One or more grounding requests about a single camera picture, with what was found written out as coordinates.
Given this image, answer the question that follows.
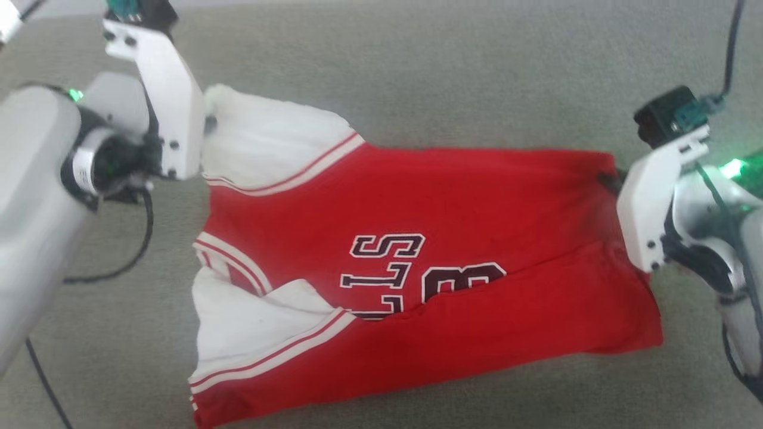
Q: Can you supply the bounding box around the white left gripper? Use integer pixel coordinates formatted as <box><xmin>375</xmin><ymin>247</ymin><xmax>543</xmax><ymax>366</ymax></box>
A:
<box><xmin>102</xmin><ymin>18</ymin><xmax>207</xmax><ymax>181</ymax></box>

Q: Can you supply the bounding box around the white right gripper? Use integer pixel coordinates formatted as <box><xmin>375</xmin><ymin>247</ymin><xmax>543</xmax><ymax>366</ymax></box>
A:
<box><xmin>597</xmin><ymin>125</ymin><xmax>711</xmax><ymax>274</ymax></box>

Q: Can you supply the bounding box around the red white basketball jersey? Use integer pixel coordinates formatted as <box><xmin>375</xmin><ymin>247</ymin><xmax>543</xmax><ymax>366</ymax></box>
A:
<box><xmin>187</xmin><ymin>83</ymin><xmax>665</xmax><ymax>429</ymax></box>

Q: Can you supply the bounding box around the grey fabric sofa cushion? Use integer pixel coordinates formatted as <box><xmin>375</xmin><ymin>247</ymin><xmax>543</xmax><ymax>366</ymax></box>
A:
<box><xmin>0</xmin><ymin>0</ymin><xmax>763</xmax><ymax>429</ymax></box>

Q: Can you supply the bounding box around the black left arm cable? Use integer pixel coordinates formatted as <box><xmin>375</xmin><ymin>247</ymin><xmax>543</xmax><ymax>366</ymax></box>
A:
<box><xmin>62</xmin><ymin>184</ymin><xmax>155</xmax><ymax>284</ymax></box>

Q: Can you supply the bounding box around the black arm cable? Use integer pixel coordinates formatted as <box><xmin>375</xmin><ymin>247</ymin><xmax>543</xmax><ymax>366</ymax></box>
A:
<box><xmin>721</xmin><ymin>322</ymin><xmax>763</xmax><ymax>401</ymax></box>
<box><xmin>62</xmin><ymin>184</ymin><xmax>155</xmax><ymax>284</ymax></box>

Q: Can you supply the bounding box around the black right camera cable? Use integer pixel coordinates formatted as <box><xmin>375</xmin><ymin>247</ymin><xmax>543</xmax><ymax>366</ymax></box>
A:
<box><xmin>720</xmin><ymin>0</ymin><xmax>747</xmax><ymax>101</ymax></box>

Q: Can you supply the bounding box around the black camera cable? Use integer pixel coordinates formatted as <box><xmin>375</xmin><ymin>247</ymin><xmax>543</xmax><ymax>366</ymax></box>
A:
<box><xmin>23</xmin><ymin>336</ymin><xmax>73</xmax><ymax>429</ymax></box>
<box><xmin>720</xmin><ymin>0</ymin><xmax>747</xmax><ymax>101</ymax></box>

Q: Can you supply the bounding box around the white cable label tag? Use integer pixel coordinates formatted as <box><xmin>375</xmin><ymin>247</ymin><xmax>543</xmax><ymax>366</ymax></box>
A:
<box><xmin>0</xmin><ymin>0</ymin><xmax>26</xmax><ymax>43</ymax></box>

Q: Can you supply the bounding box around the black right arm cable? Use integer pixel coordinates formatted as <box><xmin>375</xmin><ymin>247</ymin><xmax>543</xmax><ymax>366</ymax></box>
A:
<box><xmin>721</xmin><ymin>322</ymin><xmax>763</xmax><ymax>401</ymax></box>

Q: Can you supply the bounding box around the black left camera cable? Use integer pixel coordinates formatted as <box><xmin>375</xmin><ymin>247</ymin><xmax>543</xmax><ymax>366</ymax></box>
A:
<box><xmin>23</xmin><ymin>336</ymin><xmax>73</xmax><ymax>429</ymax></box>

